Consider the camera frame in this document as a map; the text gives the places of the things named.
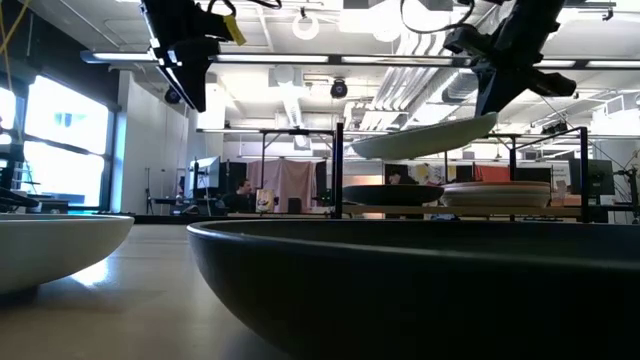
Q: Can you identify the large dark foreground bowl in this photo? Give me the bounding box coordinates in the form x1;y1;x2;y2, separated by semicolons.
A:
185;218;640;360

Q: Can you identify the background black metal frame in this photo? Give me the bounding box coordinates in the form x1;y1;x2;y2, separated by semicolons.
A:
197;127;337;212

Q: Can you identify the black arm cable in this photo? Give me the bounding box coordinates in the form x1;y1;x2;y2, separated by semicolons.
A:
399;0;475;36
206;0;284;17

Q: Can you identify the bright computer monitor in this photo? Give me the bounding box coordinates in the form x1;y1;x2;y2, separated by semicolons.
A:
188;155;222;192

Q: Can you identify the large bright window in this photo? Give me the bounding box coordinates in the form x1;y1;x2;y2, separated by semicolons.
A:
0;74;117;209

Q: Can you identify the printed paper bag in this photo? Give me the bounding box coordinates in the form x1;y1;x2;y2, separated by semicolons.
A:
255;187;276;214

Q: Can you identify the black partition panel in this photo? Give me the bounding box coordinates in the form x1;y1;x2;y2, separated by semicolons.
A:
219;161;248;189

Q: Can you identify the black frame wooden shelf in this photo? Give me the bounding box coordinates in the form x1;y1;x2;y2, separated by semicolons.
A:
333;121;591;225

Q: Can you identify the pale green plate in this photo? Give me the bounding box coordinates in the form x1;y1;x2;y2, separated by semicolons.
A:
349;110;500;162

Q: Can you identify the person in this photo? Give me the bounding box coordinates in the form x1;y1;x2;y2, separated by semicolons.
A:
219;177;257;214

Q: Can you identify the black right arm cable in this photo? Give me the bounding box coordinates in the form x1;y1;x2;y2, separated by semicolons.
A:
399;0;475;36

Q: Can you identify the orange cloth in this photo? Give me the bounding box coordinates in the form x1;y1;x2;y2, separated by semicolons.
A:
474;164;512;183

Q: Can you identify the black ceiling camera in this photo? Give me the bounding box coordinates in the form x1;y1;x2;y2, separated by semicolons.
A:
541;120;570;137

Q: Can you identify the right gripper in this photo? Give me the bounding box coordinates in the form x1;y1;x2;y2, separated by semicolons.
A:
443;25;578;118

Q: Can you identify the yellow tape tag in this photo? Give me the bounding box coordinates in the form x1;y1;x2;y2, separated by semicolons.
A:
223;14;248;48

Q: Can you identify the white bowl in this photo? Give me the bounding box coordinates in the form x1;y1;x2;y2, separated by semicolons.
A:
0;213;135;296

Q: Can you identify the silver ventilation duct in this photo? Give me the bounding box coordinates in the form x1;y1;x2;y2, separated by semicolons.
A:
439;0;501;105

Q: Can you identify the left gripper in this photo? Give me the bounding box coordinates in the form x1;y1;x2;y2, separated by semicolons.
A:
141;0;234;113

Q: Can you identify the cream plate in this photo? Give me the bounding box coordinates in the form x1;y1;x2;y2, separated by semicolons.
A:
440;186;552;209

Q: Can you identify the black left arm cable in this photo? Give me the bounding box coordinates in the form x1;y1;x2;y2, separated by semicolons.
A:
206;0;284;17

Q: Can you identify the pink curtain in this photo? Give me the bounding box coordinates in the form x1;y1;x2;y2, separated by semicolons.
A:
247;158;317;214

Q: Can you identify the black equipment stand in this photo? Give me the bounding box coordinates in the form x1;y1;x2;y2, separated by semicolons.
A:
614;164;640;225

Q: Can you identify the floral cloth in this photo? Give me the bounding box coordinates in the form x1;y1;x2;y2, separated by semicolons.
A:
412;163;457;187

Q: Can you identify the white ring lamp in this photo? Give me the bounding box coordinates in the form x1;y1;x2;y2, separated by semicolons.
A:
291;10;321;42

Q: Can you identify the thin yellow cable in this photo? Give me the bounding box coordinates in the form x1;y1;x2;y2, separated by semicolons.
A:
0;0;30;94

